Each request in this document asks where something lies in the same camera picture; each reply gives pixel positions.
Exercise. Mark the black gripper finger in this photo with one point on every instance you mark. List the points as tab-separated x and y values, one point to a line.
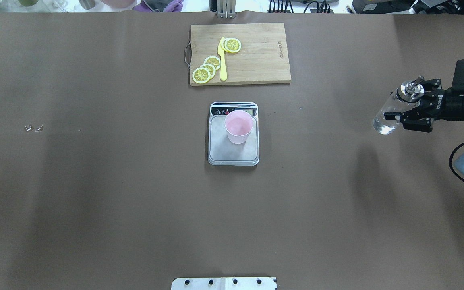
419	118
430	87

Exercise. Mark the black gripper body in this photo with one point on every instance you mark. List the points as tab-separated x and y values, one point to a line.
461	106

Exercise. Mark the glass sauce bottle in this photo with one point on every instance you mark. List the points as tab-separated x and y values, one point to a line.
404	98

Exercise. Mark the pink plastic cup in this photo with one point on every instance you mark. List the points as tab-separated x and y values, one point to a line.
238	125

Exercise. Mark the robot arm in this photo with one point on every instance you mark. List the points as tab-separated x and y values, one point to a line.
456	156

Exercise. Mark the silver kitchen scale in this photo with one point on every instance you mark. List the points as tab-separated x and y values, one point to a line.
221	151

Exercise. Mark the wooden cutting board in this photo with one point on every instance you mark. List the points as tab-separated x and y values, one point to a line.
263	58

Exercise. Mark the yellow plastic knife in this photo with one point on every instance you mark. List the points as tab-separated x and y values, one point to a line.
221	53

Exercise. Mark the lemon slice by blade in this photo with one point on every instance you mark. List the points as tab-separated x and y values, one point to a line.
232	45

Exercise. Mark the lemon slice middle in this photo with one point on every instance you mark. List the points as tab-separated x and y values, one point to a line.
211	69

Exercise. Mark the lemon slice near knife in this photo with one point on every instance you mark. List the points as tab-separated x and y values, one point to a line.
214	61

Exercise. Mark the purple cloth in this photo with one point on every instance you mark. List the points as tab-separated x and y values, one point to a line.
159	6

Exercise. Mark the pink bowl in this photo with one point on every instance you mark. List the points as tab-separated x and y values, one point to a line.
118	4

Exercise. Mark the small metal debris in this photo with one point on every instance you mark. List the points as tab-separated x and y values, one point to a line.
30	128

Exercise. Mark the aluminium frame post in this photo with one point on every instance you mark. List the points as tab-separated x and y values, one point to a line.
225	9

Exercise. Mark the white camera pole base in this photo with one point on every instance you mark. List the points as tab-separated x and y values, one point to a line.
225	283

